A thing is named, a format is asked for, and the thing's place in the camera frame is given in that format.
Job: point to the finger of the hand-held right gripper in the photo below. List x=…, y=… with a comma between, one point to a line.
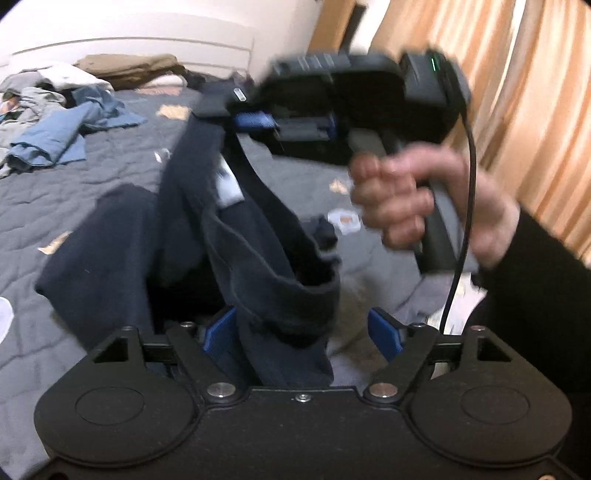
x=251, y=121
x=249, y=99

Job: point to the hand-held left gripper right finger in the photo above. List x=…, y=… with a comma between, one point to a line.
x=385, y=334

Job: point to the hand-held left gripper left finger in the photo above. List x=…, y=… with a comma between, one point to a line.
x=217, y=337

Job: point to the navy T-shirt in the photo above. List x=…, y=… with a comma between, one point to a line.
x=258, y=258

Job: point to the person's right forearm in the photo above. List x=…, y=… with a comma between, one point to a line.
x=554, y=286

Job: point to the person's right hand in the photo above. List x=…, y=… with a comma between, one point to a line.
x=397, y=198

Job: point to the white headboard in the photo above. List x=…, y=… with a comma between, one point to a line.
x=184, y=50

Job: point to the khaki folded blanket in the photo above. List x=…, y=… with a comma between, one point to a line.
x=129, y=69

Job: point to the grey fish print quilt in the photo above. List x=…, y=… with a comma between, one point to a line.
x=115, y=152

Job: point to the peach curtain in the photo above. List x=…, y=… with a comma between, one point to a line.
x=531, y=92

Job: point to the white garment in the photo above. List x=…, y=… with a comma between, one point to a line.
x=64, y=74

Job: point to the light blue garment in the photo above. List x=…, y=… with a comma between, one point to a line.
x=46, y=138

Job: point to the grey garment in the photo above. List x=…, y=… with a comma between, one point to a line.
x=37, y=99

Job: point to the white printed bed sheet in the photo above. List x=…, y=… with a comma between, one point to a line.
x=3, y=318

